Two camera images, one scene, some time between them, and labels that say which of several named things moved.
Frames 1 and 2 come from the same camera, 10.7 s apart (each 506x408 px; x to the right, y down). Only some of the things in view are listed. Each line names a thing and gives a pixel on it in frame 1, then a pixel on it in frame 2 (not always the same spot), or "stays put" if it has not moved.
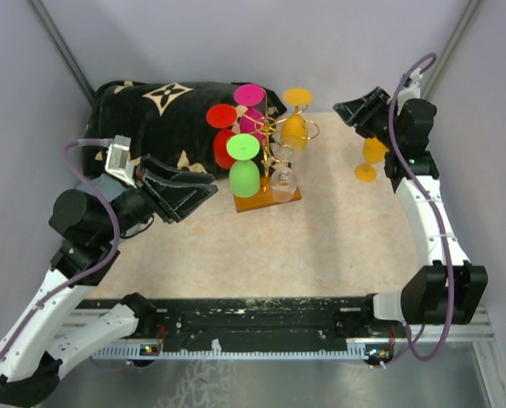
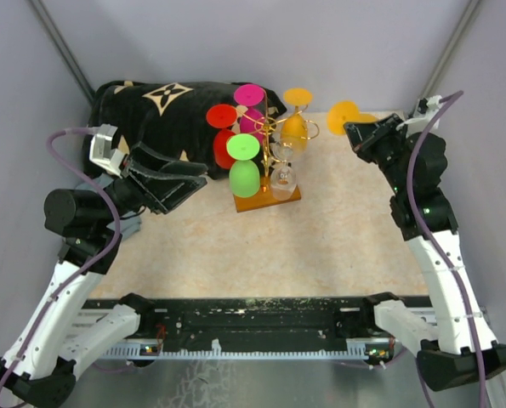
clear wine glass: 283,180 stays put
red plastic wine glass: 222,116 stays put
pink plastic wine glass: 252,121 stays put
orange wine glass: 374,153 → 343,111
